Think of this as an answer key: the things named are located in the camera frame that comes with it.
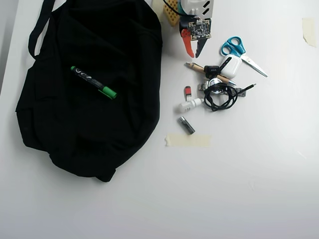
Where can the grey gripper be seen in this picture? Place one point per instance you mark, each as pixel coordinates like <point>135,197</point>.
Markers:
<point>190,47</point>

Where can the green whiteboard marker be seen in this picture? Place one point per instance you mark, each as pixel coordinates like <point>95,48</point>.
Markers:
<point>92,81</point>

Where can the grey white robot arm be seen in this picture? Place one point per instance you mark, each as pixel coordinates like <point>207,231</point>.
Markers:
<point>197,6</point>

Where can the black fabric bag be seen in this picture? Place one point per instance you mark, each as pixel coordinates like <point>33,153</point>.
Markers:
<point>87,124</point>

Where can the wooden pen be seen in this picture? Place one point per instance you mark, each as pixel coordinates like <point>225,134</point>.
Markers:
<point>197,67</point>

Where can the yellow perforated base block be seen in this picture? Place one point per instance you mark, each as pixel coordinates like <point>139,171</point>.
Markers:
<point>170,12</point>

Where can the white earbud case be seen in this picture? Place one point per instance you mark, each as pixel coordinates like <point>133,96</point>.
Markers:
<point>230,66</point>

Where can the silver metal wristwatch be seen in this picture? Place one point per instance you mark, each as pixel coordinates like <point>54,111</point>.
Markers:
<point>215,82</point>

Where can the red USB flash drive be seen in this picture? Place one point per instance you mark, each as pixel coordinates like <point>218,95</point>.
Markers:
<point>188,92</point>

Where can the white dropper bottle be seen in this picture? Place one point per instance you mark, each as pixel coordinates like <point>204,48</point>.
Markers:
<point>183,107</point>

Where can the grey cylindrical battery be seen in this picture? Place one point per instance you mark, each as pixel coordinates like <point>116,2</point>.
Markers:
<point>186,125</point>

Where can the long masking tape strip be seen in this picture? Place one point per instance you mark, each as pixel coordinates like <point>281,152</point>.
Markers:
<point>189,140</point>

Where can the short masking tape strip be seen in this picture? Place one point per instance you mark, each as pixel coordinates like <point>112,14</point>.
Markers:
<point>309,32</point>

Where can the camera circuit board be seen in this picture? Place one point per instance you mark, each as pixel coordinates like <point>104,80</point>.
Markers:
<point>200,29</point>

